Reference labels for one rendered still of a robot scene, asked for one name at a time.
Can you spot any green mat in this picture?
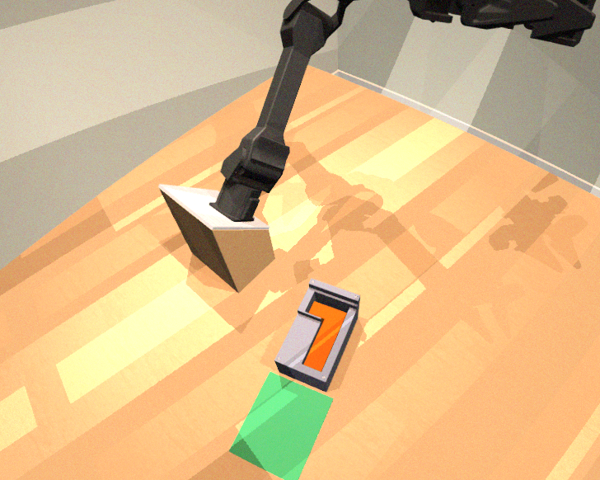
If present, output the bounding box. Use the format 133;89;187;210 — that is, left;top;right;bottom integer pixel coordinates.
229;279;360;480

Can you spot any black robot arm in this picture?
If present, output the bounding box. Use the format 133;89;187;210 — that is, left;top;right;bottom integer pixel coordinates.
209;0;355;222

